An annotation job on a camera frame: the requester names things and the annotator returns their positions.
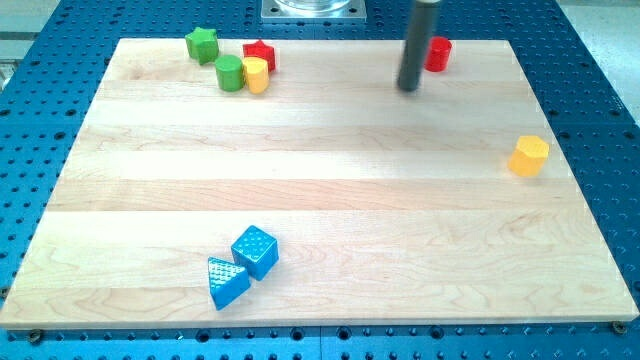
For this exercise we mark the yellow rounded block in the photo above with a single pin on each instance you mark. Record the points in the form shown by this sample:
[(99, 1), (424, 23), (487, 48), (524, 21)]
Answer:
[(256, 73)]

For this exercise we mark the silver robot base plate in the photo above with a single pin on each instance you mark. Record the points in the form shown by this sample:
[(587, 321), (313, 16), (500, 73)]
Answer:
[(275, 11)]

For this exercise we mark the yellow hexagon block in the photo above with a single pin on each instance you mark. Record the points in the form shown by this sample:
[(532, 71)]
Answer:
[(529, 156)]

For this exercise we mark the light wooden board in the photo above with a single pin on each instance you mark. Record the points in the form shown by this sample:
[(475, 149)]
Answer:
[(388, 208)]

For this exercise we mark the red cylinder block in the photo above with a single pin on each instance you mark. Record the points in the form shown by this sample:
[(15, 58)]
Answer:
[(438, 54)]

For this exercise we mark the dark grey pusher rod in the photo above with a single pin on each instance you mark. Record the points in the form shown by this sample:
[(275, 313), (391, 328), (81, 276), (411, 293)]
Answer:
[(421, 26)]

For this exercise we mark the blue triangle block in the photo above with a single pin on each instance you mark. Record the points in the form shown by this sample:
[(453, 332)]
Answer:
[(227, 281)]

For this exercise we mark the green star block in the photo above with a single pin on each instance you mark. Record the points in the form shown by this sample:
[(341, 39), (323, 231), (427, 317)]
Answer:
[(202, 45)]

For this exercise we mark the red star block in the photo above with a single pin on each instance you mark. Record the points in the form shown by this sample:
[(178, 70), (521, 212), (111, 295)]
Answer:
[(261, 50)]

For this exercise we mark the blue cube block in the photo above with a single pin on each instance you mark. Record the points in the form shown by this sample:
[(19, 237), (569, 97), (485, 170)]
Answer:
[(257, 251)]

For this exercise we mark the green cylinder block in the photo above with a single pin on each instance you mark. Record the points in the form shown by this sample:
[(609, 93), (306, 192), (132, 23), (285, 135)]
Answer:
[(229, 73)]

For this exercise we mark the blue perforated table plate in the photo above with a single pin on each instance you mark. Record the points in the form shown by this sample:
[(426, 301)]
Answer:
[(44, 103)]

